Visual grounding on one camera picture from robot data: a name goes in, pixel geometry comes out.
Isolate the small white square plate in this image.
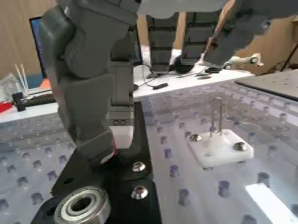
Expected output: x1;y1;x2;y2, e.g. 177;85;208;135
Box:
185;96;255;169

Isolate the white desk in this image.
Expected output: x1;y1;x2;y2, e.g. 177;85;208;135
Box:
0;68;284;124

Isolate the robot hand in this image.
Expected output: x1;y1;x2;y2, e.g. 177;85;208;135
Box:
38;0;298;168

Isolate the metal bearing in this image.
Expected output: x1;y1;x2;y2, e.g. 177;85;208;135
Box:
51;185;111;224

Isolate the small white jointed device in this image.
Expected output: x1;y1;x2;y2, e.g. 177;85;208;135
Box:
222;53;266;71

